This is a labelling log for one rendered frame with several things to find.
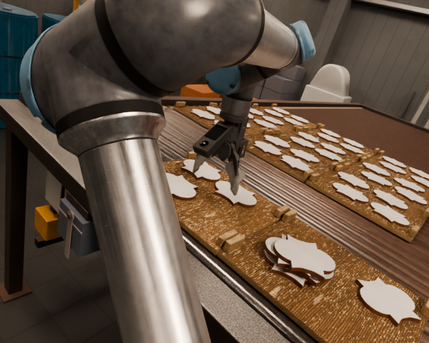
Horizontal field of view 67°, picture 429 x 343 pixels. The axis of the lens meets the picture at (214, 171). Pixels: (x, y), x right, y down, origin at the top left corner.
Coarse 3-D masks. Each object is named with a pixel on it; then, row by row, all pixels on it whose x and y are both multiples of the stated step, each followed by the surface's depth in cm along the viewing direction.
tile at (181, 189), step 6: (168, 174) 99; (168, 180) 96; (174, 180) 97; (180, 180) 98; (186, 180) 99; (174, 186) 94; (180, 186) 95; (186, 186) 95; (192, 186) 96; (174, 192) 91; (180, 192) 92; (186, 192) 93; (192, 192) 94; (180, 198) 90; (186, 198) 90; (192, 198) 92
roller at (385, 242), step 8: (176, 120) 161; (192, 128) 155; (200, 136) 151; (240, 160) 138; (248, 160) 137; (256, 168) 134; (272, 176) 129; (288, 184) 126; (296, 192) 123; (304, 192) 123; (312, 200) 120; (328, 208) 116; (336, 216) 114; (344, 216) 113; (352, 224) 111; (368, 232) 108; (384, 240) 106; (392, 248) 104; (400, 248) 103; (408, 256) 101; (424, 264) 99
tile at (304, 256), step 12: (276, 240) 77; (288, 240) 78; (276, 252) 73; (288, 252) 74; (300, 252) 75; (312, 252) 76; (324, 252) 78; (300, 264) 71; (312, 264) 72; (324, 264) 73; (324, 276) 69
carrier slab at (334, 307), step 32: (288, 224) 94; (224, 256) 74; (256, 256) 77; (352, 256) 88; (256, 288) 69; (288, 288) 70; (320, 288) 73; (352, 288) 76; (320, 320) 64; (352, 320) 66; (384, 320) 69
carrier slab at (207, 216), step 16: (176, 160) 113; (192, 176) 105; (224, 176) 112; (208, 192) 99; (176, 208) 86; (192, 208) 88; (208, 208) 90; (224, 208) 92; (240, 208) 95; (256, 208) 98; (272, 208) 101; (192, 224) 81; (208, 224) 83; (224, 224) 85; (240, 224) 87; (256, 224) 90; (208, 240) 77
